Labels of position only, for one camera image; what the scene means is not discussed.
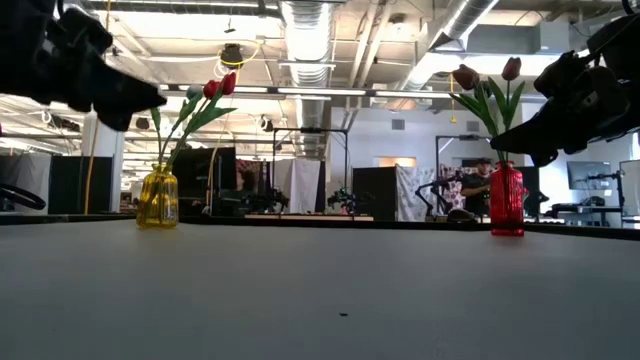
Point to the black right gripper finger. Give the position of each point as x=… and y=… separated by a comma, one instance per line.
x=545, y=157
x=535, y=140

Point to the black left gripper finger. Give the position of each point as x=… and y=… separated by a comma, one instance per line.
x=117, y=119
x=130, y=92

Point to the white artificial tulip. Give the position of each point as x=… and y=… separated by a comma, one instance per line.
x=194, y=91

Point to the dark red artificial tulip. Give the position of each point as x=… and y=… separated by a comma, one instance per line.
x=511, y=67
x=465, y=76

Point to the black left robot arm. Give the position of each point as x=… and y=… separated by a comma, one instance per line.
x=20, y=50

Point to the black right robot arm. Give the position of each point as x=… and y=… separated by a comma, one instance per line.
x=620, y=40

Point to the background black robot arm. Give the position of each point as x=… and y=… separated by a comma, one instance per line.
x=432, y=192
x=350, y=197

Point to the red glass vase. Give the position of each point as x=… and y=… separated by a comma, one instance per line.
x=506, y=200

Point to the yellow glass vase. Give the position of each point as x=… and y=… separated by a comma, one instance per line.
x=157, y=197

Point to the white square column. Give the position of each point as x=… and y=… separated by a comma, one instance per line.
x=107, y=150

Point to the black equipment desk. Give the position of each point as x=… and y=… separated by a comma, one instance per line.
x=585, y=207

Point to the person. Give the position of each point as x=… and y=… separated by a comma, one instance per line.
x=477, y=185
x=245, y=181

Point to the black partition panel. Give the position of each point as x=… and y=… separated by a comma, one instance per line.
x=80, y=185
x=375, y=192

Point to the pale monitor screen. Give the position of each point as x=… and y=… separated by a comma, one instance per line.
x=631, y=187

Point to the small yellow hanging pendant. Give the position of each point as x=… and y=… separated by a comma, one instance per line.
x=453, y=120

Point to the black screen panel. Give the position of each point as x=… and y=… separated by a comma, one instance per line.
x=200, y=175

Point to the grey fabric panel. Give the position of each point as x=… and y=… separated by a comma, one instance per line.
x=22, y=170

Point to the patterned white cloth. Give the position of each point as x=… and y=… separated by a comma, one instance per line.
x=410, y=192

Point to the white hanging cloth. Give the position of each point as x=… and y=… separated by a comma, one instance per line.
x=305, y=185

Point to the background wooden table top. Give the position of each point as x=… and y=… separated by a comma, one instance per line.
x=310, y=218

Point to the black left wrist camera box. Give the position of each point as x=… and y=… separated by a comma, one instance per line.
x=87, y=30

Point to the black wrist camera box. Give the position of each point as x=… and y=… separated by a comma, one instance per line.
x=555, y=75
x=87, y=30

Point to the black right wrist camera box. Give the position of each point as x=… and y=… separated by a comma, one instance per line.
x=555, y=75

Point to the black metal frame stand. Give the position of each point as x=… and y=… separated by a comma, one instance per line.
x=310, y=130
x=467, y=136

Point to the black aluminium table frame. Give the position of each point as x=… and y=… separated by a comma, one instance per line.
x=60, y=218

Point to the silver ventilation duct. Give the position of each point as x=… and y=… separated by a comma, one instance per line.
x=450, y=30

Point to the silver ribbed round duct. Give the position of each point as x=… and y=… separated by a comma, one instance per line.
x=307, y=50

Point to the long ceiling light rail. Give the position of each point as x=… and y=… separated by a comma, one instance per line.
x=325, y=91

